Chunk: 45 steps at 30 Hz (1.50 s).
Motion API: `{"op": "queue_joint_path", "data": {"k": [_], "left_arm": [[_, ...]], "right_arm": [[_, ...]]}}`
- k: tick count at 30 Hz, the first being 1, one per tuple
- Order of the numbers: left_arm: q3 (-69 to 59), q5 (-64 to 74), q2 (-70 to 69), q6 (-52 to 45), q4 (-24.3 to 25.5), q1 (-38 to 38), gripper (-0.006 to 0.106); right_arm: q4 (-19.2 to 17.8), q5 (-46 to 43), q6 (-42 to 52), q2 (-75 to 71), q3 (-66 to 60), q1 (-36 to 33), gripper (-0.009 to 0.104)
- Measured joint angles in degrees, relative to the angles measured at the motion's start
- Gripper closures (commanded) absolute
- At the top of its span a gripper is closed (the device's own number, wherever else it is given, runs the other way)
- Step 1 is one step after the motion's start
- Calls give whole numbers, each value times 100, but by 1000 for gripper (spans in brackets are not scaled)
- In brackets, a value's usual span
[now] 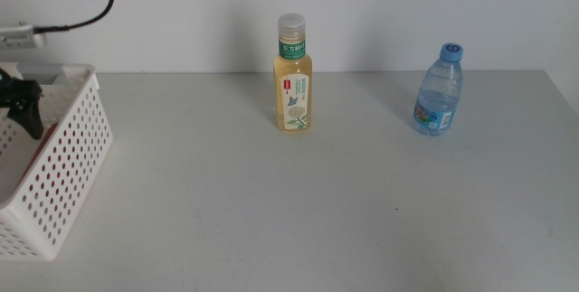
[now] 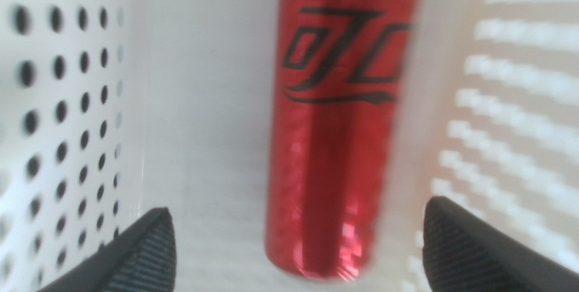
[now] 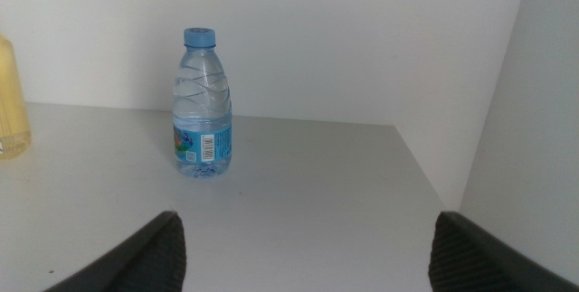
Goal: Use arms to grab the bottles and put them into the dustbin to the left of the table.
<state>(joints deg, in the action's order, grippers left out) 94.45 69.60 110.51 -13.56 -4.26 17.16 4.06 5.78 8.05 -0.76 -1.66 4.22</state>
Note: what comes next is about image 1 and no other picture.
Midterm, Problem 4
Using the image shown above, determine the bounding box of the white perforated plastic basket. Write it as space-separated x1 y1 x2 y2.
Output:
0 61 114 262

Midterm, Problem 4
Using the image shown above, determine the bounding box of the red cola can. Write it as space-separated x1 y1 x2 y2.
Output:
17 122 99 193

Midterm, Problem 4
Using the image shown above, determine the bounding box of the yellow tea bottle green label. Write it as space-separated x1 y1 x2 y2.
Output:
272 12 314 133

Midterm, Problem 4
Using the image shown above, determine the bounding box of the black left camera cable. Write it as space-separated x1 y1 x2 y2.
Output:
33 0 116 35

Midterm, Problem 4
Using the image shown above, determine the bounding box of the clear water bottle blue cap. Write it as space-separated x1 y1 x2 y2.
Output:
411 42 465 137

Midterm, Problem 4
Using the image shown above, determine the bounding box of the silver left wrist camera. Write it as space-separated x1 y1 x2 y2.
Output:
0 23 48 51

